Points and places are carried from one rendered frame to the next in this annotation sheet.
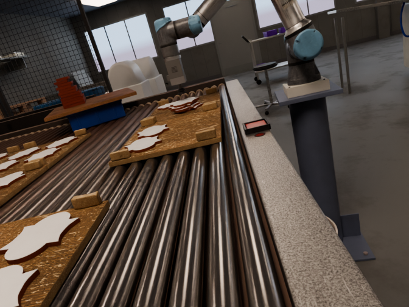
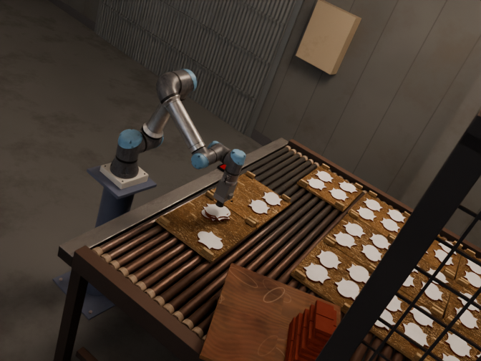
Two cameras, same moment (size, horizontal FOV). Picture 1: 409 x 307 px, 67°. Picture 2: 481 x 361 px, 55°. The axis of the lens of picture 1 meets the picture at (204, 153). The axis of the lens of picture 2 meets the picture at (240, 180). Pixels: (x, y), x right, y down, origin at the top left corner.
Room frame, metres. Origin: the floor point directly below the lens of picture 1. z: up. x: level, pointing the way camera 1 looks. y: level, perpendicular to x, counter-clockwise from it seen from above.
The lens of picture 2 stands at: (3.27, 0.59, 2.30)
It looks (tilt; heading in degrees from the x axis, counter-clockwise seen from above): 30 degrees down; 195
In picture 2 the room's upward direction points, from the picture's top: 22 degrees clockwise
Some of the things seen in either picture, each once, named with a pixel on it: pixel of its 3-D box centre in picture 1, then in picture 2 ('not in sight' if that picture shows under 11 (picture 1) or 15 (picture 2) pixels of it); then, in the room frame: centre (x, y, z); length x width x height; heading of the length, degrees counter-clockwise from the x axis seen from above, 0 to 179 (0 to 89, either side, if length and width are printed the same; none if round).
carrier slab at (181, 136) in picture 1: (173, 133); (250, 198); (1.07, 0.09, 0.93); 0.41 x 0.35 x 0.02; 172
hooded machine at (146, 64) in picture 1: (149, 89); not in sight; (6.24, 0.72, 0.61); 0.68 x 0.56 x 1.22; 166
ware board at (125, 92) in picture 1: (92, 102); (278, 329); (1.95, 0.58, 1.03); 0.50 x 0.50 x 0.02; 15
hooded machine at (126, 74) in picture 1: (131, 100); not in sight; (5.20, 0.92, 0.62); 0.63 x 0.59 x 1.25; 79
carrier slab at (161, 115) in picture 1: (185, 108); (208, 224); (1.49, 0.03, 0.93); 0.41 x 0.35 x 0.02; 173
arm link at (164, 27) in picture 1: (165, 32); (235, 161); (1.40, 0.02, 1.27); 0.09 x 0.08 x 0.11; 81
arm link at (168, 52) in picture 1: (170, 51); (230, 175); (1.41, 0.03, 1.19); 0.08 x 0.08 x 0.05
